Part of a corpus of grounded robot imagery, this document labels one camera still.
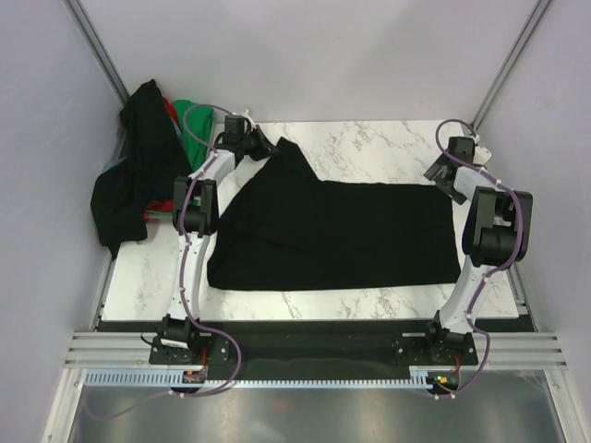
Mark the left aluminium frame post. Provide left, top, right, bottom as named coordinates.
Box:
left=64, top=0, right=129, bottom=104

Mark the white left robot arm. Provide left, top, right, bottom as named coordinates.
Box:
left=158, top=112, right=278, bottom=363

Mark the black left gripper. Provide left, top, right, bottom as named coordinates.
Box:
left=240, top=126, right=281, bottom=163

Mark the green t shirt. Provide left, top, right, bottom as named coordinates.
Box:
left=173, top=99, right=214, bottom=171

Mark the white slotted cable duct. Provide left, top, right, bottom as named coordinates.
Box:
left=84, top=368, right=460, bottom=389

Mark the right aluminium frame post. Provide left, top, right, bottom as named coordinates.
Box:
left=472, top=0, right=554, bottom=130

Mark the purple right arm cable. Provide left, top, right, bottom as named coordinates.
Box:
left=428, top=118, right=526, bottom=401

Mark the aluminium front rail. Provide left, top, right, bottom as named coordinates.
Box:
left=65, top=332, right=567, bottom=371

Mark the clear plastic bin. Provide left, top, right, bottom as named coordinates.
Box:
left=103, top=108, right=220, bottom=223

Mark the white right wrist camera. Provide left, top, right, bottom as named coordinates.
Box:
left=474, top=145, right=492, bottom=166

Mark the black t shirt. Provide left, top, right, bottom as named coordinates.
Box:
left=90, top=79, right=191, bottom=257
left=207, top=139, right=460, bottom=292

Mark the aluminium frame post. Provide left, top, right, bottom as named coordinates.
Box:
left=472, top=0, right=554, bottom=130
left=64, top=0, right=129, bottom=104

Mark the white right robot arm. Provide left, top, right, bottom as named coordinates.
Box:
left=422, top=137, right=534, bottom=364

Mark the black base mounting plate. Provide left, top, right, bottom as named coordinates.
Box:
left=149, top=320, right=478, bottom=379

